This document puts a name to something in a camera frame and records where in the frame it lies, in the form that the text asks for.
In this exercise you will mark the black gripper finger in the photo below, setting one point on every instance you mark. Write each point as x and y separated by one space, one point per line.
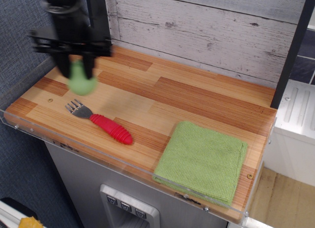
89 63
62 62

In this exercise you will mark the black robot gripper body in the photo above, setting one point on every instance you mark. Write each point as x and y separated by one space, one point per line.
69 34

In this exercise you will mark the green toy pear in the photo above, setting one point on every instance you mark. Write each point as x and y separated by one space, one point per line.
78 82

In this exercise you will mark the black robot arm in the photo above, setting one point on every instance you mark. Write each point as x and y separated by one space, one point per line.
62 0

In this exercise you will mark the green folded towel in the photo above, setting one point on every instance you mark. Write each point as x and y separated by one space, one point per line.
202 162

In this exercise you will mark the clear acrylic table guard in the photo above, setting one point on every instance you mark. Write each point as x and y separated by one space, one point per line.
149 96

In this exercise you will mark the grey toy fridge cabinet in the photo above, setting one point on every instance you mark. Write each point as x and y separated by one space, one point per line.
83 177

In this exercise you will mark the silver dispenser panel with buttons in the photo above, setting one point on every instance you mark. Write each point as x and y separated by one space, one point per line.
125 211

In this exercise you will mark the yellow object at corner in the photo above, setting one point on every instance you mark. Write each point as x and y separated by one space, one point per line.
30 222

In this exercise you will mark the white toy sink counter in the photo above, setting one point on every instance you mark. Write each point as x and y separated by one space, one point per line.
291 147

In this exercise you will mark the dark left frame post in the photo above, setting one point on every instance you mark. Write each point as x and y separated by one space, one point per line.
99 19

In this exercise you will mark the dark frame post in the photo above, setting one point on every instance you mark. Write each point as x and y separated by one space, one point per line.
302 26
99 19

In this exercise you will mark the fork with red handle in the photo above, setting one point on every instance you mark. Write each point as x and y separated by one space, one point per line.
115 130

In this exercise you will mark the dark right frame post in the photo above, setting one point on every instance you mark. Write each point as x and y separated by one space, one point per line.
302 26

